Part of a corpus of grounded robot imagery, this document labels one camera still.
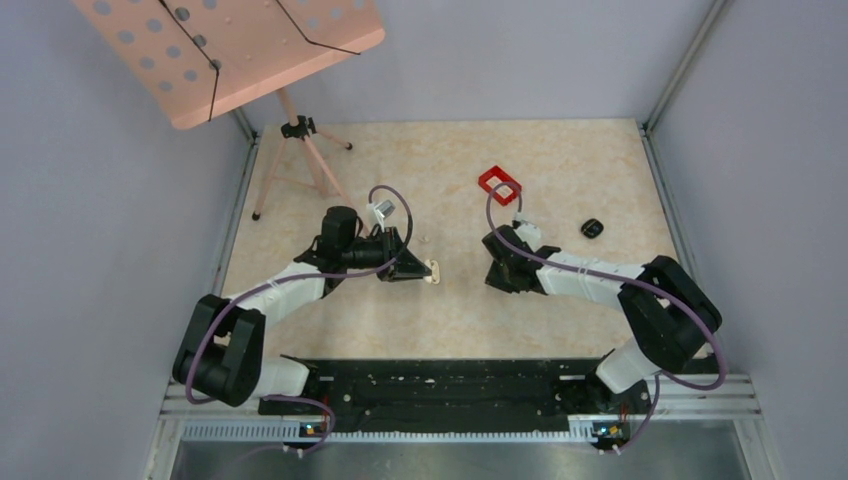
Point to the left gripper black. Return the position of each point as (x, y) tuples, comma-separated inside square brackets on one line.
[(406, 266)]

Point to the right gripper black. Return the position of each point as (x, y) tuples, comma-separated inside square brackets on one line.
[(495, 280)]

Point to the cream earbud charging case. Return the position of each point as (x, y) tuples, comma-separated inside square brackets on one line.
[(434, 277)]

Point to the black earbud charging case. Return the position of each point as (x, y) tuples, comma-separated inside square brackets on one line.
[(592, 228)]

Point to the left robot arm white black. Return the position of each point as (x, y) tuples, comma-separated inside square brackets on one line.
[(221, 356)]

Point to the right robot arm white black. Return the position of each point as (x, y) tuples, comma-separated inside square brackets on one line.
[(670, 317)]

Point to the red plastic tray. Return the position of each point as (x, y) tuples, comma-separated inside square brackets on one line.
[(500, 184)]

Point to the pink music stand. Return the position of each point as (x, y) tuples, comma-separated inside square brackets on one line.
[(203, 59)]

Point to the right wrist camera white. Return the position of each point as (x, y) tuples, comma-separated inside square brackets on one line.
[(527, 231)]

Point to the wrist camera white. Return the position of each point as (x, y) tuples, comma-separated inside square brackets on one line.
[(378, 212), (527, 231)]

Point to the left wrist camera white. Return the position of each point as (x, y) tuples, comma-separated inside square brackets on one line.
[(378, 212)]

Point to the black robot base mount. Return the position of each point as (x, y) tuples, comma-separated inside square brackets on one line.
[(460, 396)]

